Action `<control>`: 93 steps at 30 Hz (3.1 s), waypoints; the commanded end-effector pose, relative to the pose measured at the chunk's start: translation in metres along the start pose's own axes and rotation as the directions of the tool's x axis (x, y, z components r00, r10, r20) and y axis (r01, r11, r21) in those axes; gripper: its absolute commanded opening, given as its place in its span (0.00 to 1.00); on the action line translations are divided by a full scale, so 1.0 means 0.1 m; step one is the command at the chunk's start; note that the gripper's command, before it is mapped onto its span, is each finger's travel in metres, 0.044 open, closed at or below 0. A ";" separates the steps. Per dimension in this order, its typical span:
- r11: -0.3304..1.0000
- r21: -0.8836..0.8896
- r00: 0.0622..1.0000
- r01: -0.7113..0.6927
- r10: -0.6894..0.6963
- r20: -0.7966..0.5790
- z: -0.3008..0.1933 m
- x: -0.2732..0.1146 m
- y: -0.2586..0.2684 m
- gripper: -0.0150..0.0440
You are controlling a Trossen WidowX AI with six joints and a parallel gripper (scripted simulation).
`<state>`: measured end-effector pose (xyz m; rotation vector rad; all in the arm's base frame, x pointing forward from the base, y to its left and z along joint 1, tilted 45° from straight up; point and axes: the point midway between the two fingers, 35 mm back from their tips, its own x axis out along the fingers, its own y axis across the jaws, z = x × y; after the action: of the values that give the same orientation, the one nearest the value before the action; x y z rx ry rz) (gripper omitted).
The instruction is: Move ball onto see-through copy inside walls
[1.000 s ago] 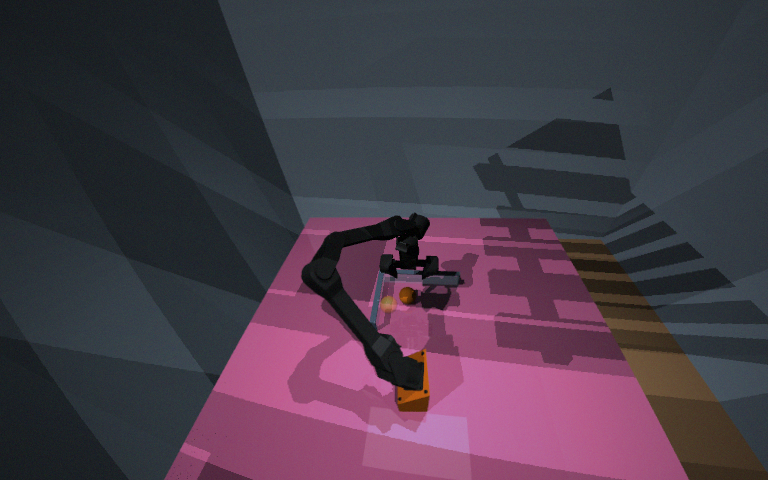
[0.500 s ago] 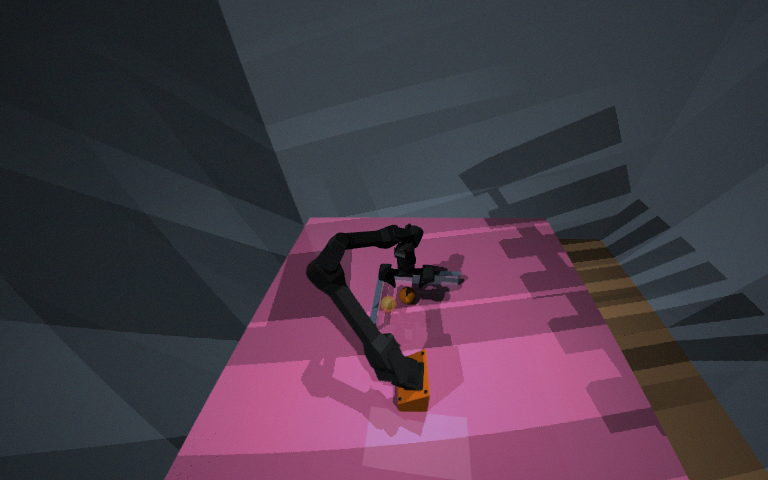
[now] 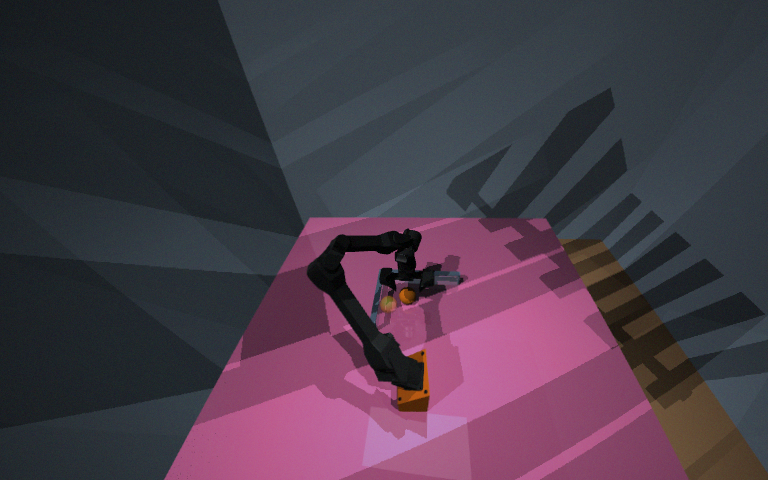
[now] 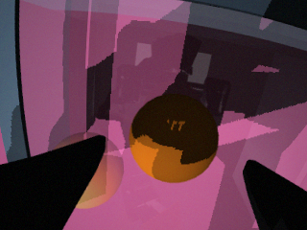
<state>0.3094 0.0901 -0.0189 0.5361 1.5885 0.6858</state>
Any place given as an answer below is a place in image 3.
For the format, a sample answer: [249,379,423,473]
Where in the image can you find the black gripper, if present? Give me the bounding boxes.
[379,264,435,292]

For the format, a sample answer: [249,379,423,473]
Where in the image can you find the see-through orange ball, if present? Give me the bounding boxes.
[380,296,398,314]

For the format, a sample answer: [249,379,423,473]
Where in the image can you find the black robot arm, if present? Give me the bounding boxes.
[307,228,424,391]

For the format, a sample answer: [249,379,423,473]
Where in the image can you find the clear l-shaped low wall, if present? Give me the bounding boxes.
[376,275,459,329]

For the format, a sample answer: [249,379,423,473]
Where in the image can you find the dark brown ball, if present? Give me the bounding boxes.
[399,287,416,305]

